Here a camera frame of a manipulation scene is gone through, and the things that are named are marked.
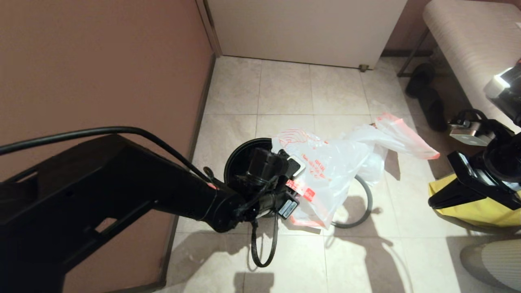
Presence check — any new white red-print plastic bag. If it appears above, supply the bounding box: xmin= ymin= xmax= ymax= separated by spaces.
xmin=271 ymin=128 xmax=377 ymax=230

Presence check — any used white red-print trash bag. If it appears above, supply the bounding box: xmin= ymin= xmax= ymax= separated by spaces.
xmin=348 ymin=113 xmax=441 ymax=186

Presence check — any grey bin retaining ring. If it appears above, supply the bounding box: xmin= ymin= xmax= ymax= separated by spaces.
xmin=331 ymin=175 xmax=374 ymax=229

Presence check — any yellow fabric bag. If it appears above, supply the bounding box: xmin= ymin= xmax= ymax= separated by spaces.
xmin=428 ymin=173 xmax=521 ymax=227

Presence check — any black slipper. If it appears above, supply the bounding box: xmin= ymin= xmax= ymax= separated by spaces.
xmin=418 ymin=87 xmax=447 ymax=132
xmin=405 ymin=63 xmax=435 ymax=98

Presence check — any grey round cushion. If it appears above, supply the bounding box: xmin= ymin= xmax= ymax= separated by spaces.
xmin=460 ymin=239 xmax=521 ymax=291

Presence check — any beige wood-grain bench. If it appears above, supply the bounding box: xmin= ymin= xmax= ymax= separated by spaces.
xmin=423 ymin=0 xmax=521 ymax=134

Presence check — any grey metal bench leg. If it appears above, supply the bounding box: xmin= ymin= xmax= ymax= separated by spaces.
xmin=397 ymin=29 xmax=429 ymax=78

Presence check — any white door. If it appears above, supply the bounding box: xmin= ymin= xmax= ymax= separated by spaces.
xmin=206 ymin=0 xmax=407 ymax=70

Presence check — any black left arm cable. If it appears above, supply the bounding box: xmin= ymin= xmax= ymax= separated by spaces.
xmin=0 ymin=126 xmax=281 ymax=268

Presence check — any beige door frame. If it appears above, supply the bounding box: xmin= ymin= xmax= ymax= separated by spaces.
xmin=196 ymin=0 xmax=223 ymax=57

